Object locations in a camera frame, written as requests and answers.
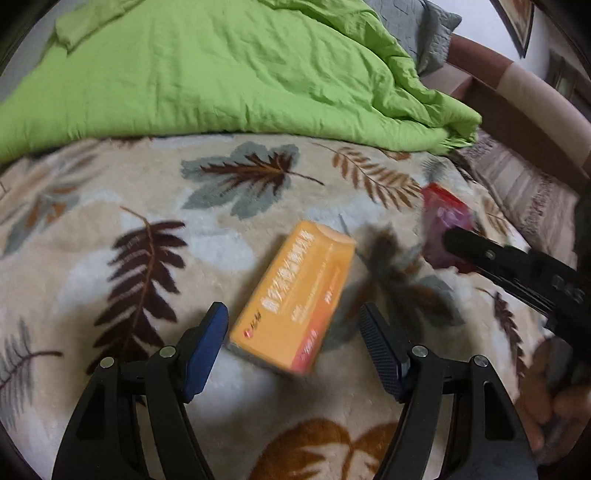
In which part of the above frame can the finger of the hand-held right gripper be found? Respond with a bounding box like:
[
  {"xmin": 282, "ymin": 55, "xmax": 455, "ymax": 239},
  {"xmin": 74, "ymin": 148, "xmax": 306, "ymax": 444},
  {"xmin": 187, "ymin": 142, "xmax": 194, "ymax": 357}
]
[{"xmin": 441, "ymin": 226, "xmax": 537, "ymax": 292}]

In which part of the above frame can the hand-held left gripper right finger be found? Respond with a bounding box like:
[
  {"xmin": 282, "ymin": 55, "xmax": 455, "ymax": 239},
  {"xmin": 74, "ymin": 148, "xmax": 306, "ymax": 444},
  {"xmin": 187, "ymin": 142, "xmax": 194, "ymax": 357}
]
[{"xmin": 359, "ymin": 302, "xmax": 541, "ymax": 480}]

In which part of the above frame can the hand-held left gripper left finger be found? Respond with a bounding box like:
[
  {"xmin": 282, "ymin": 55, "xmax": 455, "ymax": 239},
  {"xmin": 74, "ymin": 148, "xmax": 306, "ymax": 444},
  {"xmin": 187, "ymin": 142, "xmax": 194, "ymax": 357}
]
[{"xmin": 51, "ymin": 301, "xmax": 230, "ymax": 480}]

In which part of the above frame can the red plastic packet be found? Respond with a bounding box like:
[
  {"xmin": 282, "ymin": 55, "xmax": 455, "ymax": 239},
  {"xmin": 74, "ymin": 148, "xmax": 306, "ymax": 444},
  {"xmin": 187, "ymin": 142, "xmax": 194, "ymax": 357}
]
[{"xmin": 422, "ymin": 184, "xmax": 474, "ymax": 273}]

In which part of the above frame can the orange cardboard box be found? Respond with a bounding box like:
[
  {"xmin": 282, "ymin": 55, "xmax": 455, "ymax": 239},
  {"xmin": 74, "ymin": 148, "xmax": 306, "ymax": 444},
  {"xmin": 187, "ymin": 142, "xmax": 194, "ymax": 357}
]
[{"xmin": 228, "ymin": 220, "xmax": 357, "ymax": 376}]

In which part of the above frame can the person's right hand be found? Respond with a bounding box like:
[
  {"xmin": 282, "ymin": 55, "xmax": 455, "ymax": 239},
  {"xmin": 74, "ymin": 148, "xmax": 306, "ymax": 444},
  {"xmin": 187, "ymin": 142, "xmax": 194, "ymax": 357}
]
[{"xmin": 515, "ymin": 337, "xmax": 591, "ymax": 462}]

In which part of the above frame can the brown striped pillow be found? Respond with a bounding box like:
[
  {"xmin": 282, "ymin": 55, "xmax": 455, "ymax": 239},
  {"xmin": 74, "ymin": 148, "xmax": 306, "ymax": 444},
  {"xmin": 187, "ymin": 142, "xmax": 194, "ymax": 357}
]
[{"xmin": 462, "ymin": 129, "xmax": 580, "ymax": 250}]

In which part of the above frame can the brown padded headboard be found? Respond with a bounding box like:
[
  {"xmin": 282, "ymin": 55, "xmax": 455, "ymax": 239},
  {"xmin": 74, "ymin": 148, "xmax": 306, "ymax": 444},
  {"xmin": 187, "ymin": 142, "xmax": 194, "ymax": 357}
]
[{"xmin": 425, "ymin": 34, "xmax": 591, "ymax": 185}]

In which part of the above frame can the leaf printed blanket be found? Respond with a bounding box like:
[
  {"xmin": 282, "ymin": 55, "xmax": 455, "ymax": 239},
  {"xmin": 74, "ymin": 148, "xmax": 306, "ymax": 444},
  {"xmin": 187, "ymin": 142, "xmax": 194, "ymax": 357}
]
[{"xmin": 0, "ymin": 131, "xmax": 555, "ymax": 480}]

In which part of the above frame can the grey quilted pillow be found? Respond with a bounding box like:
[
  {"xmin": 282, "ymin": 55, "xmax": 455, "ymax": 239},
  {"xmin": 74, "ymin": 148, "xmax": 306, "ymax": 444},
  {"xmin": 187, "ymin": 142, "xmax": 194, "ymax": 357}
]
[{"xmin": 411, "ymin": 0, "xmax": 462, "ymax": 77}]

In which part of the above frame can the green duvet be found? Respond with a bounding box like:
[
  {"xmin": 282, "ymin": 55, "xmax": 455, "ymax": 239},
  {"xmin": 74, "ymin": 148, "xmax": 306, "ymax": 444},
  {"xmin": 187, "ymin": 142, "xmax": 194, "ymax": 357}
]
[{"xmin": 0, "ymin": 0, "xmax": 483, "ymax": 167}]

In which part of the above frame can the small framed wall picture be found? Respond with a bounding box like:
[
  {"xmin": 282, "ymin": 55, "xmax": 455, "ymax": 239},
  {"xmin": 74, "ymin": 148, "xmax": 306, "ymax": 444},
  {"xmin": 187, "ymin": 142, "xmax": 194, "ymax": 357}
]
[{"xmin": 547, "ymin": 48, "xmax": 583, "ymax": 100}]

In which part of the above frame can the large framed wall picture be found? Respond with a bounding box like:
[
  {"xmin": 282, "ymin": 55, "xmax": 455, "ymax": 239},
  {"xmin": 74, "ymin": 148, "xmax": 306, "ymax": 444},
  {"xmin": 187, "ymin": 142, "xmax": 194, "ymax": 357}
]
[{"xmin": 489, "ymin": 0, "xmax": 536, "ymax": 58}]

